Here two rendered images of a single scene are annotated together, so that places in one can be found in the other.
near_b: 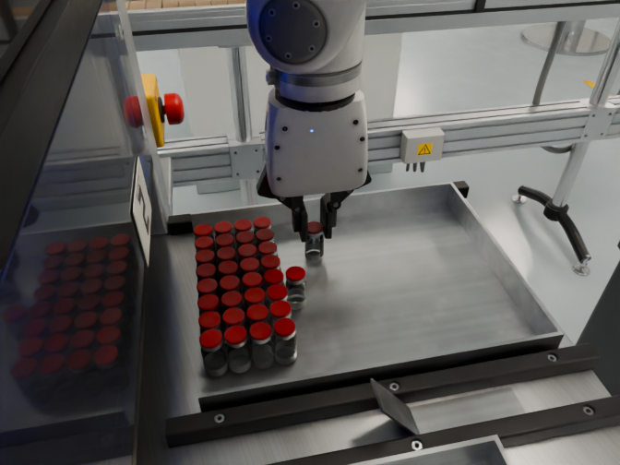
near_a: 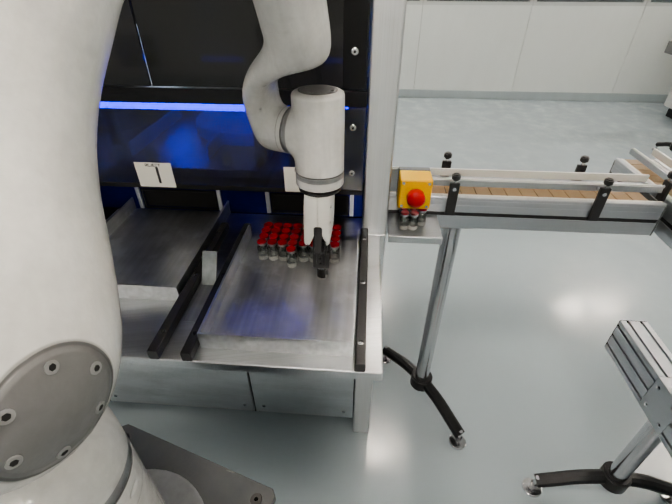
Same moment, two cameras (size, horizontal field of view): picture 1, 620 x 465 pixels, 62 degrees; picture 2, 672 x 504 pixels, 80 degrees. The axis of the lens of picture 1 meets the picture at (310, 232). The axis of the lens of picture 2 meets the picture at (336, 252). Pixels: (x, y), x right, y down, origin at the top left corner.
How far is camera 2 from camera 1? 0.91 m
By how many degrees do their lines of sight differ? 78
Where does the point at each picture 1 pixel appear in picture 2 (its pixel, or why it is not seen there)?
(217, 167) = (639, 379)
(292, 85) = not seen: hidden behind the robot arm
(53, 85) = (234, 98)
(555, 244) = not seen: outside the picture
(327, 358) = (255, 268)
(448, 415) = (203, 295)
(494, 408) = (194, 310)
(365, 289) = (288, 290)
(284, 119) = not seen: hidden behind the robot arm
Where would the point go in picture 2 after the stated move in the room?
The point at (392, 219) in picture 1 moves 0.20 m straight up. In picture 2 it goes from (343, 318) to (344, 226)
